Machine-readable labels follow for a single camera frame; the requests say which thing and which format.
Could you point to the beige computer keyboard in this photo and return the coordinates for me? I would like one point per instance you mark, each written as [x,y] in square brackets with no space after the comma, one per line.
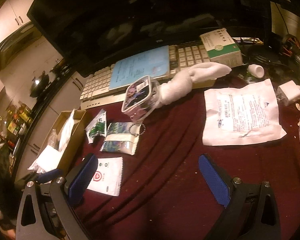
[97,87]

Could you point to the black kitchen counter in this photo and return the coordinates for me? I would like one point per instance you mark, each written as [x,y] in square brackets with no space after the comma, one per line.
[58,81]

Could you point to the blue green snack packet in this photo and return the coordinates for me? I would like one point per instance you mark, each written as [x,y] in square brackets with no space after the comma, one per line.
[118,142]

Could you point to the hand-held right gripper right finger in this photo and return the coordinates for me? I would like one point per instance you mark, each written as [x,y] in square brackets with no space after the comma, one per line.
[213,180]

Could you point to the cooking pot with lid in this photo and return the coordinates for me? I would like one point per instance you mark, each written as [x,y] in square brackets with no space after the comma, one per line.
[57,67]

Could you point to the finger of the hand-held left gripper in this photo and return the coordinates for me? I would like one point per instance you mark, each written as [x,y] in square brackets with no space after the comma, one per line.
[28,178]
[50,175]

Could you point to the range hood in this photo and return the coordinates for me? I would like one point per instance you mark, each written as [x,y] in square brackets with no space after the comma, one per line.
[12,45]

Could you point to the dark red tablecloth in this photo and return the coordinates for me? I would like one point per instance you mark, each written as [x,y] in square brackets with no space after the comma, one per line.
[165,180]

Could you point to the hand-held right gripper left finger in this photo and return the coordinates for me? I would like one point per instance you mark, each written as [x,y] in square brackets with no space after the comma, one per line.
[81,180]

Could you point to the black computer monitor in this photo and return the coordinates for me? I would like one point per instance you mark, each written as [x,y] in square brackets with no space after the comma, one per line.
[140,17]

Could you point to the clear printed zip pouch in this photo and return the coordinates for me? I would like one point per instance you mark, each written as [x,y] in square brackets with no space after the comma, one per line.
[138,95]

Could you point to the white kitchen base cabinet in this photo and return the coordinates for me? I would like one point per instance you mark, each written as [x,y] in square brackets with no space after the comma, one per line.
[62,97]

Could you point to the black wok with lid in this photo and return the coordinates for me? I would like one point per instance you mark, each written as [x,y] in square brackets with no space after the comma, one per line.
[38,85]

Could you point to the light blue paper sheet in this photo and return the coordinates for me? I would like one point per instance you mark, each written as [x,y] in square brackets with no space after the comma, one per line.
[140,67]

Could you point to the large white printed packet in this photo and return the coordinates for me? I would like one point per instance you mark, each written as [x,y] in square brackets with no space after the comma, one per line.
[242,112]

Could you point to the white wall cabinet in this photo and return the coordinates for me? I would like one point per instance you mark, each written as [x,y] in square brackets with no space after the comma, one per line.
[7,20]

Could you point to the white packet with red shield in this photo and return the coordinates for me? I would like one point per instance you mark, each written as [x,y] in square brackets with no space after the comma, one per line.
[106,177]

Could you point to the green and white small packet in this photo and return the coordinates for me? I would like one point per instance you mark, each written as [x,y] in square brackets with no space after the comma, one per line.
[96,127]

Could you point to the green and white medicine box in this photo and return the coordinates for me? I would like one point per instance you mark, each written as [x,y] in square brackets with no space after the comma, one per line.
[220,47]

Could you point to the white power adapter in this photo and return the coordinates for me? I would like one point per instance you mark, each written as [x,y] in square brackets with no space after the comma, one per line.
[288,92]

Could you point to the white plastic bag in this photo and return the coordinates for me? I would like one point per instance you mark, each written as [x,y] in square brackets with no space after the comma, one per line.
[48,157]

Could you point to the cardboard box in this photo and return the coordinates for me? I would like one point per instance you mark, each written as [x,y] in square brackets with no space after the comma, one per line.
[76,120]

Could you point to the dark fuzzy cloth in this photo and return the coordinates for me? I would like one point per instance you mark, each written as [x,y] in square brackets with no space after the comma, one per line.
[1,180]

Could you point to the small white bottle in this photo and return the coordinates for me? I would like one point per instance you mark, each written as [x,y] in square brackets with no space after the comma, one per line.
[256,70]

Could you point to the white towel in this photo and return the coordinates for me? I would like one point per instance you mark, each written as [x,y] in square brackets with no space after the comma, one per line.
[180,85]

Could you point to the large cooking oil jug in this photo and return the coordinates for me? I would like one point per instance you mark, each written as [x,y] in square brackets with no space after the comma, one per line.
[23,112]

